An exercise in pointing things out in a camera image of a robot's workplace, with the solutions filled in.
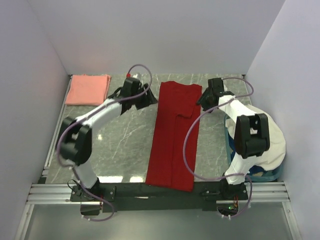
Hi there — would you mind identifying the blue plastic basket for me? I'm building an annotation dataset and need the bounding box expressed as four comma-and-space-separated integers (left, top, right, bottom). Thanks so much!
223, 115, 283, 183

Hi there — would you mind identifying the white crumpled t shirt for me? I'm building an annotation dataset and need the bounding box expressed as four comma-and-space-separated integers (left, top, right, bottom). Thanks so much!
224, 104, 287, 173

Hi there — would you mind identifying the black base beam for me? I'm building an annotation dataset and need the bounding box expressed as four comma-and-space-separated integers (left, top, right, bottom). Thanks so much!
70, 179, 252, 216

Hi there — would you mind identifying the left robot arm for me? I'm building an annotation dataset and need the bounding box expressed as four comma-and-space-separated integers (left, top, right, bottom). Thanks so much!
56, 75, 158, 201

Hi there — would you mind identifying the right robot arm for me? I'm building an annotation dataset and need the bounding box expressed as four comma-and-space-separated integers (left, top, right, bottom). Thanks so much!
196, 78, 270, 200

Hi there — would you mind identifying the folded pink t shirt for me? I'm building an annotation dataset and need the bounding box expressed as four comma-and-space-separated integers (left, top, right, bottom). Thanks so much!
65, 74, 112, 106

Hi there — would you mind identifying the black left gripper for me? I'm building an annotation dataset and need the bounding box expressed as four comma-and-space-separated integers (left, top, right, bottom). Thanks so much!
132, 84, 159, 111

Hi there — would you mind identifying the red t shirt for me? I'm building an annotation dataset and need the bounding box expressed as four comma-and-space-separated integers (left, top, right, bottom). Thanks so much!
145, 81, 202, 192

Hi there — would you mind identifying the blue t shirt in basket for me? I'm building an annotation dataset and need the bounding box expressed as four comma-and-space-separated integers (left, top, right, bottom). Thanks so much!
229, 138, 266, 177

